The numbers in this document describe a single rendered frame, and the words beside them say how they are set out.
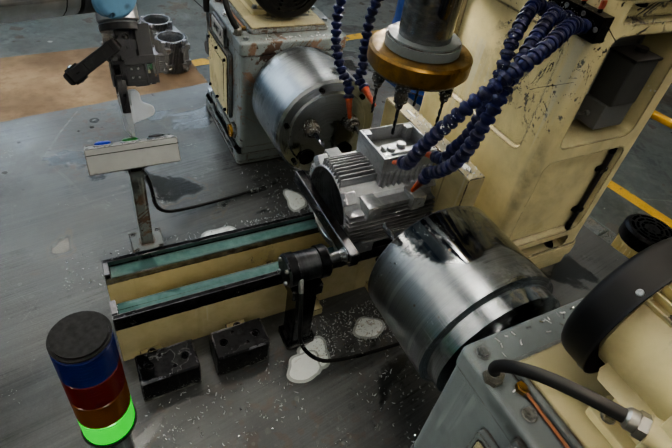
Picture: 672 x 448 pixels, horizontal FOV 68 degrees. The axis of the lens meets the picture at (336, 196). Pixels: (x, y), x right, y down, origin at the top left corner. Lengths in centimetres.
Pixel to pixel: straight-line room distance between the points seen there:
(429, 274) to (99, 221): 82
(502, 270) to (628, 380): 23
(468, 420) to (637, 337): 25
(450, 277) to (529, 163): 33
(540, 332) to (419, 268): 19
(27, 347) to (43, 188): 46
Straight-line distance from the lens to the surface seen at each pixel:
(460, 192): 96
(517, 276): 77
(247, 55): 126
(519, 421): 64
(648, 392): 60
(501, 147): 104
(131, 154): 105
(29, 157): 155
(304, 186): 102
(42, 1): 86
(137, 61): 104
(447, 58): 86
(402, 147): 100
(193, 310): 98
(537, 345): 71
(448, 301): 74
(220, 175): 140
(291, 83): 114
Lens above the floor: 168
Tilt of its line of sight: 40 degrees down
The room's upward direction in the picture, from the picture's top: 10 degrees clockwise
